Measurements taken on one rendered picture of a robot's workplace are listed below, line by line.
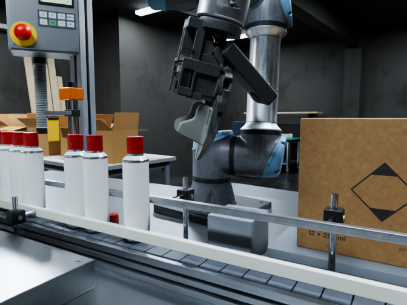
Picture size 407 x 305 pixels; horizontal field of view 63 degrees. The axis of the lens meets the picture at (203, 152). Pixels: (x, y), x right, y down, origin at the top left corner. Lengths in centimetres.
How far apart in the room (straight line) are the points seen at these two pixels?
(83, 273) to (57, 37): 60
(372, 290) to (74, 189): 58
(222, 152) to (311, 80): 678
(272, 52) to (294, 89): 681
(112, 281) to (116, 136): 193
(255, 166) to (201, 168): 15
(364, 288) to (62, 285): 43
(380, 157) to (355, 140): 5
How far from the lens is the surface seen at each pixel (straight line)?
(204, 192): 95
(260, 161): 91
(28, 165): 90
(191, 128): 52
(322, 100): 753
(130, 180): 65
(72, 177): 77
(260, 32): 98
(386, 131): 69
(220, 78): 51
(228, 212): 60
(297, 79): 777
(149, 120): 607
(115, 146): 252
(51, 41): 98
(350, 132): 69
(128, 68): 582
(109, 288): 64
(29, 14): 99
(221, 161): 93
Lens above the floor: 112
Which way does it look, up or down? 6 degrees down
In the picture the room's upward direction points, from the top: straight up
